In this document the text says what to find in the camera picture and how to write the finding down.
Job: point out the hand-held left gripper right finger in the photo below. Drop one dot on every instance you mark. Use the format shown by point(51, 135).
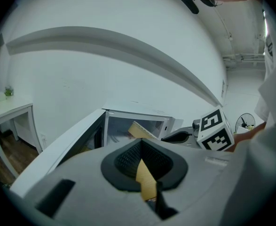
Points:
point(199, 185)

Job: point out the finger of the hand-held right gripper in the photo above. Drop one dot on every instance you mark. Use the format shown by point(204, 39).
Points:
point(184, 141)
point(184, 131)

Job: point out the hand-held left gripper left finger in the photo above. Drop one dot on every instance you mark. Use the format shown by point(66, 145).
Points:
point(93, 196)

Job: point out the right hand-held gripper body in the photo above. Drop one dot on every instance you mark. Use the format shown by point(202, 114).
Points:
point(213, 135)

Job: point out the yellow plastic tray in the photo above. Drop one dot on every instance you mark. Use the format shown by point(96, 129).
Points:
point(137, 131)

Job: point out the white microwave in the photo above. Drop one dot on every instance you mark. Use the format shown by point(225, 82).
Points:
point(72, 147)

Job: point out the person's right forearm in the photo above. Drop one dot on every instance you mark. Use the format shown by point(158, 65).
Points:
point(248, 134)

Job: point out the black floor fan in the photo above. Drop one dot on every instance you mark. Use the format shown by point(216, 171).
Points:
point(244, 122)

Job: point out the person's white t-shirt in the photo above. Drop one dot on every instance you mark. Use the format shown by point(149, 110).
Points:
point(269, 173)

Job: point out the green plant in glass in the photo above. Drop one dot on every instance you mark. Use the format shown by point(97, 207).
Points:
point(9, 91)

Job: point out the white wall pipes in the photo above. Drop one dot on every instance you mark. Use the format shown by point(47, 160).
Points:
point(243, 58)

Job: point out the white open-frame desk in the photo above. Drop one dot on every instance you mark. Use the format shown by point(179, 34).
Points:
point(10, 112)

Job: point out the black head-mounted camera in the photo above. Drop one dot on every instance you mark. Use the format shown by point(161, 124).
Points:
point(189, 1)

